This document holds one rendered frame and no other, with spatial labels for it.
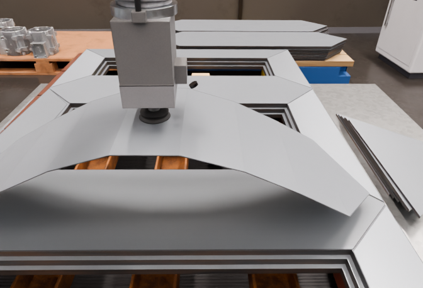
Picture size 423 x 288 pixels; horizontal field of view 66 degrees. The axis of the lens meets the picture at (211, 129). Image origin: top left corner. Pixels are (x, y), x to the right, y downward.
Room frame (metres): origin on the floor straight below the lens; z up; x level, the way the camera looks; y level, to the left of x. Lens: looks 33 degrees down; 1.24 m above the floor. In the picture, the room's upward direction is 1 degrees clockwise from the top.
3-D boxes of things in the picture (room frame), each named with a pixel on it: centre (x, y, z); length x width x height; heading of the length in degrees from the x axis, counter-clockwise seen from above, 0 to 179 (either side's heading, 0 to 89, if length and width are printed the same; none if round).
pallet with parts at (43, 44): (3.35, 1.60, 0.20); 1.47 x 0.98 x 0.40; 94
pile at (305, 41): (1.41, -0.16, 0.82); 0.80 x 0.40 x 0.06; 91
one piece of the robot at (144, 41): (0.38, 0.07, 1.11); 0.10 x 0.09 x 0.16; 93
